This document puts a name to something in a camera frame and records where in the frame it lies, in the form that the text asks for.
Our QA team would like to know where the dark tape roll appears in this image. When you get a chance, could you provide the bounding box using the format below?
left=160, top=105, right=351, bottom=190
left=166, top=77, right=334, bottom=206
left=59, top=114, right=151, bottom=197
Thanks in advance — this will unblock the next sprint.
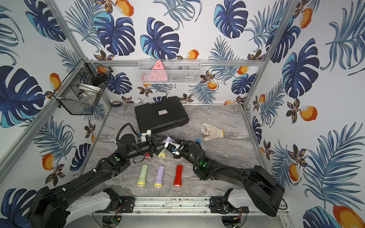
left=111, top=101, right=122, bottom=107

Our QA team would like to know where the green flashlight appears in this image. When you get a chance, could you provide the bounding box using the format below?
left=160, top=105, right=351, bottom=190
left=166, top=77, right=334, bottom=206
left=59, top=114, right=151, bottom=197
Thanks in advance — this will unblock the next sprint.
left=158, top=148, right=166, bottom=159
left=137, top=164, right=148, bottom=187

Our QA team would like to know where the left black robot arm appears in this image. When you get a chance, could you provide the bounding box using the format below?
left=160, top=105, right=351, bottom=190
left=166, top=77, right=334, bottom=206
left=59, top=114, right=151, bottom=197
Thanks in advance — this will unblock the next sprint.
left=28, top=131, right=165, bottom=228

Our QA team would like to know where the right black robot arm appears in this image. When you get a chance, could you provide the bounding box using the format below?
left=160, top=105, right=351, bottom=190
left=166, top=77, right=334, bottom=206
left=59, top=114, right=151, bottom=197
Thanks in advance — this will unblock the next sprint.
left=164, top=140, right=285, bottom=217

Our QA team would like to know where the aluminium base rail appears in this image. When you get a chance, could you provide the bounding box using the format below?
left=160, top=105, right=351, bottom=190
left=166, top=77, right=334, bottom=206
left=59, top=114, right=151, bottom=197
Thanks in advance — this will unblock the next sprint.
left=91, top=196, right=294, bottom=217

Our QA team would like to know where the clear wall shelf basket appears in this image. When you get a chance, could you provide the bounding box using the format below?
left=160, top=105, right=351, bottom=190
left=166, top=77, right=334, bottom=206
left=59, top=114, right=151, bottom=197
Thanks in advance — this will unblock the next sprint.
left=137, top=59, right=202, bottom=84

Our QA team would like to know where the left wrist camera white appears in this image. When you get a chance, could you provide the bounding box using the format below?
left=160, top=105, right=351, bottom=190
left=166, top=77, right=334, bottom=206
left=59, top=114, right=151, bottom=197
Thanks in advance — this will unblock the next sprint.
left=138, top=130, right=152, bottom=143

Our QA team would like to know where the black plastic tool case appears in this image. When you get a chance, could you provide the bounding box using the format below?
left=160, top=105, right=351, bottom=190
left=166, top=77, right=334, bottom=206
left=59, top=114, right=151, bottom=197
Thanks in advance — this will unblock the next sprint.
left=135, top=97, right=189, bottom=134

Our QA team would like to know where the pink triangle item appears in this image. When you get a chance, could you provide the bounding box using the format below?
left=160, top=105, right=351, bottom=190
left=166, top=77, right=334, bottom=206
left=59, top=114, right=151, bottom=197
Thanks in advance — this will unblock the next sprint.
left=144, top=60, right=168, bottom=82

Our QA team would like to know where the purple flashlight front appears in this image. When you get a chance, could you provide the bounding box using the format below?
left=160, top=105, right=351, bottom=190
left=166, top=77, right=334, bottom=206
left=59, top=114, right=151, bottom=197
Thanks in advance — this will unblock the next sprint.
left=154, top=165, right=165, bottom=188

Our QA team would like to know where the black wire basket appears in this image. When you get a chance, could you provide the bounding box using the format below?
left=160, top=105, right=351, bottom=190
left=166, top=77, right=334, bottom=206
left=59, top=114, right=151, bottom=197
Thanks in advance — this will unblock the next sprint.
left=53, top=59, right=113, bottom=116

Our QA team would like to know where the purple flashlight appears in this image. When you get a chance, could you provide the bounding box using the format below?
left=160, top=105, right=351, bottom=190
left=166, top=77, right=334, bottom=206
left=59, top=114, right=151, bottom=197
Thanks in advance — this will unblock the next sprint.
left=164, top=137, right=176, bottom=143
left=154, top=165, right=165, bottom=188

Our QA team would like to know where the white work glove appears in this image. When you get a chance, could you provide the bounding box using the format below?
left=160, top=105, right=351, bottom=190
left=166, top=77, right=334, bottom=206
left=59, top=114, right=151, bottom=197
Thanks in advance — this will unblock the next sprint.
left=201, top=123, right=225, bottom=141

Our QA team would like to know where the green flashlight front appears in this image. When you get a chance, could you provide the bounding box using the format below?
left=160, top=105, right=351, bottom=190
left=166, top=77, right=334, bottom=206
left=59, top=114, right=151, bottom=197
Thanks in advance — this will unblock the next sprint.
left=137, top=164, right=148, bottom=187

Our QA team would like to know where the green flashlight back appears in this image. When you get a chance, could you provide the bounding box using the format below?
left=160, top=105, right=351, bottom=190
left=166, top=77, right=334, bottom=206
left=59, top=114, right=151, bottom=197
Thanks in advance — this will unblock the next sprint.
left=158, top=148, right=166, bottom=159

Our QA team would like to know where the red flashlight front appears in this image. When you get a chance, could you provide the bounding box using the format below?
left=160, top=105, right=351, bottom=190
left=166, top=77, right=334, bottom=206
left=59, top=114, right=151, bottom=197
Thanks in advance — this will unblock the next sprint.
left=174, top=165, right=183, bottom=187

